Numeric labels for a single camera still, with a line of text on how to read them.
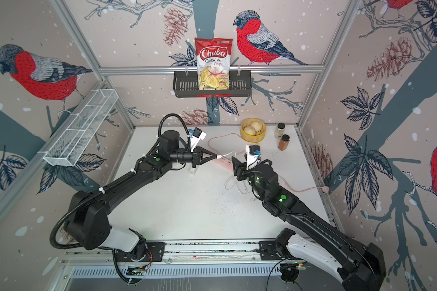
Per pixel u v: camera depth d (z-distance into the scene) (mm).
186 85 946
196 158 658
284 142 1031
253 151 591
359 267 387
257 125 1141
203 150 712
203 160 702
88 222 416
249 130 1104
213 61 852
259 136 1102
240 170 622
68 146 717
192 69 922
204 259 728
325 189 947
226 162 1001
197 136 671
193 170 959
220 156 730
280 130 1084
